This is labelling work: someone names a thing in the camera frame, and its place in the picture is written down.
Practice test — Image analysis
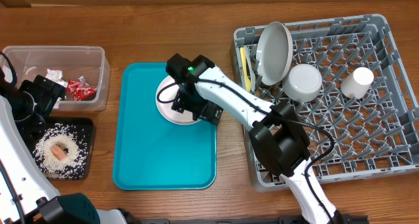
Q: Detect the pink round plate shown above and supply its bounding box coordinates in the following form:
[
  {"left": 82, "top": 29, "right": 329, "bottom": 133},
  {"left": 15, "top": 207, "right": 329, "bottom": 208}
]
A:
[{"left": 156, "top": 76, "right": 199, "bottom": 125}]

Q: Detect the white napkin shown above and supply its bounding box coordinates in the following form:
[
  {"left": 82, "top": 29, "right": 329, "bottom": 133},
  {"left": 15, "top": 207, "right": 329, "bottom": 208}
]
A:
[{"left": 45, "top": 68, "right": 68, "bottom": 109}]

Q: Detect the red sauce packet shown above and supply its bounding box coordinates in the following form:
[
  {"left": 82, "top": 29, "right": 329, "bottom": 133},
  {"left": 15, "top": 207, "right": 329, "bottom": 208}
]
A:
[{"left": 67, "top": 79, "right": 97, "bottom": 101}]

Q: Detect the orange food cube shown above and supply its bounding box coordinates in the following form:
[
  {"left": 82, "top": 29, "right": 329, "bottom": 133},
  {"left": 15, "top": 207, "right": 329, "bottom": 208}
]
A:
[{"left": 50, "top": 145, "right": 67, "bottom": 160}]

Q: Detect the yellow plastic fork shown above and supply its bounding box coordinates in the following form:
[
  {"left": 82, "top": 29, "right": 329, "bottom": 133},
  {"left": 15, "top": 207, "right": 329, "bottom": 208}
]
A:
[{"left": 240, "top": 47, "right": 251, "bottom": 92}]

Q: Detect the white rice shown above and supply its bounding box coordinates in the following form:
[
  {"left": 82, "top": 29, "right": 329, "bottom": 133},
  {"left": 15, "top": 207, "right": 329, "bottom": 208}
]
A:
[{"left": 32, "top": 123, "right": 89, "bottom": 180}]

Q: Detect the grey round plate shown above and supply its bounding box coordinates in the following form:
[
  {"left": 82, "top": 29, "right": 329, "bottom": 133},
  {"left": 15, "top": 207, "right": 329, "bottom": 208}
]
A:
[{"left": 255, "top": 22, "right": 293, "bottom": 86}]

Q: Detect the white small bowl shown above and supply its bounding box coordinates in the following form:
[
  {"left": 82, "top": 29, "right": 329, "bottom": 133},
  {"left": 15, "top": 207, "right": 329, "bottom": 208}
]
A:
[{"left": 282, "top": 64, "right": 322, "bottom": 102}]

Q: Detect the white paper cup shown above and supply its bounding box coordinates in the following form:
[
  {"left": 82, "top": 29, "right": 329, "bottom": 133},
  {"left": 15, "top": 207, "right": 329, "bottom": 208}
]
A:
[{"left": 340, "top": 67, "right": 374, "bottom": 99}]

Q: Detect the silver foil wrapper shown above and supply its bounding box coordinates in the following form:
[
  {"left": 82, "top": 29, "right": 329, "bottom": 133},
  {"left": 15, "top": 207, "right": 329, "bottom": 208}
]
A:
[{"left": 78, "top": 76, "right": 88, "bottom": 86}]

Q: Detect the light grey plastic knife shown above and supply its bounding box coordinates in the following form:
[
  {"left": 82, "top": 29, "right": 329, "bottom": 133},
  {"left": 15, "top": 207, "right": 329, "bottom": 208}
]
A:
[{"left": 244, "top": 47, "right": 256, "bottom": 92}]

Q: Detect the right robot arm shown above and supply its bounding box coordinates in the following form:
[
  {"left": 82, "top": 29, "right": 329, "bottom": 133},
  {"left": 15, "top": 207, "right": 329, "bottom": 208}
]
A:
[{"left": 166, "top": 54, "right": 344, "bottom": 223}]

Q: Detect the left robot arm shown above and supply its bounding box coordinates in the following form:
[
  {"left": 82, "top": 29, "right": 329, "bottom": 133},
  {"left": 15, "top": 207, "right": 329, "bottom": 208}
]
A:
[{"left": 1, "top": 73, "right": 139, "bottom": 224}]

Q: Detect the grey plastic dishwasher rack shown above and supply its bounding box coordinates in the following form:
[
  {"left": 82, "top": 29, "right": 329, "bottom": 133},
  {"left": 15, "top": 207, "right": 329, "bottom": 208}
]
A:
[{"left": 230, "top": 13, "right": 419, "bottom": 193}]

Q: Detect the black plastic tray bin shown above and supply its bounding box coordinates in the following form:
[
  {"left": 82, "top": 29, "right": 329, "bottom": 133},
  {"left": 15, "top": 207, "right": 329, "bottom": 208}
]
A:
[{"left": 18, "top": 117, "right": 96, "bottom": 179}]

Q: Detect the clear plastic bin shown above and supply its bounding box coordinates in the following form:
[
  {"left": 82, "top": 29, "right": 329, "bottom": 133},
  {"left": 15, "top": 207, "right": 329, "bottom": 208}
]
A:
[{"left": 3, "top": 46, "right": 111, "bottom": 111}]

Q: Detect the teal plastic tray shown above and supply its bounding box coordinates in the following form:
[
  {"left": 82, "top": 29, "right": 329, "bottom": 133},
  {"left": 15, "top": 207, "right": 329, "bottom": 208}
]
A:
[{"left": 113, "top": 62, "right": 217, "bottom": 191}]

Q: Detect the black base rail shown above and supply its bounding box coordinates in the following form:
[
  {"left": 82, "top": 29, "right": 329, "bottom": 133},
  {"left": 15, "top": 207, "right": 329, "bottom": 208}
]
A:
[{"left": 137, "top": 214, "right": 369, "bottom": 224}]

